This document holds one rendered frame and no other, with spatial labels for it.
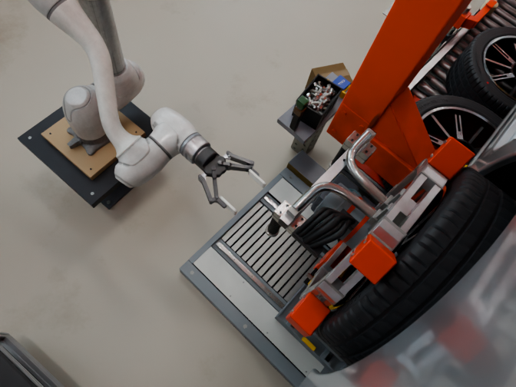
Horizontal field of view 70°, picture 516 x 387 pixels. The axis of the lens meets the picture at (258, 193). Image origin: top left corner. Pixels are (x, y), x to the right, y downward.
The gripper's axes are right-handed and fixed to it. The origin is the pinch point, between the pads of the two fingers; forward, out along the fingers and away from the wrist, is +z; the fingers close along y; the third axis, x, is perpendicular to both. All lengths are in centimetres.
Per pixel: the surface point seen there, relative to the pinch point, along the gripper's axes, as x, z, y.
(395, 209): 28.7, 33.5, -12.2
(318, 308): 5.3, 37.1, 12.0
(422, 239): 33, 41, -8
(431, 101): -33, 21, -115
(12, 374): -49, -22, 92
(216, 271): -75, 0, 12
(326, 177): 14.8, 15.1, -14.8
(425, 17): 38, 6, -60
